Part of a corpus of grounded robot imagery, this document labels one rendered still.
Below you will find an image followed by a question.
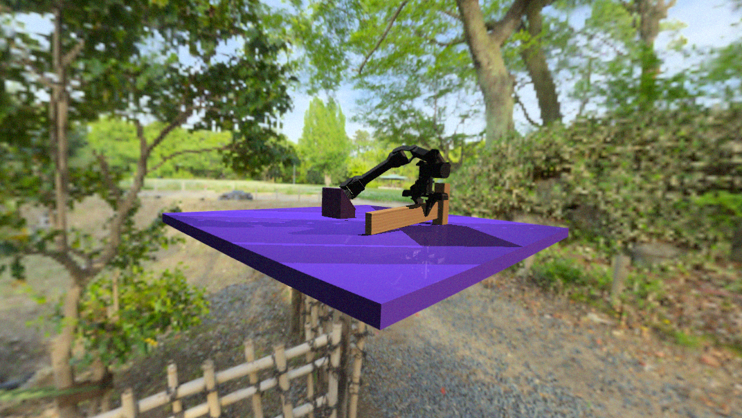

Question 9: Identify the wooden post with slot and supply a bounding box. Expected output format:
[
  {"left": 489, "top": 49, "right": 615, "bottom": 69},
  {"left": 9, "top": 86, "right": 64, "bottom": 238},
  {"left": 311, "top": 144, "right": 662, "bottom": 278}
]
[{"left": 433, "top": 183, "right": 450, "bottom": 225}]

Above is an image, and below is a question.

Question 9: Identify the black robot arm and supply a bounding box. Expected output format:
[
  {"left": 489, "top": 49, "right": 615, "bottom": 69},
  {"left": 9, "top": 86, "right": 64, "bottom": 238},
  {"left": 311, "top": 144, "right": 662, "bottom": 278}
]
[{"left": 339, "top": 145, "right": 451, "bottom": 200}]

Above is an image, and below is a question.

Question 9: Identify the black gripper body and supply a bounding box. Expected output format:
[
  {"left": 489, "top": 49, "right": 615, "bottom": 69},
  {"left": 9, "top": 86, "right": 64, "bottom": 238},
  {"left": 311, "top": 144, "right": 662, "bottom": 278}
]
[{"left": 402, "top": 177, "right": 449, "bottom": 200}]

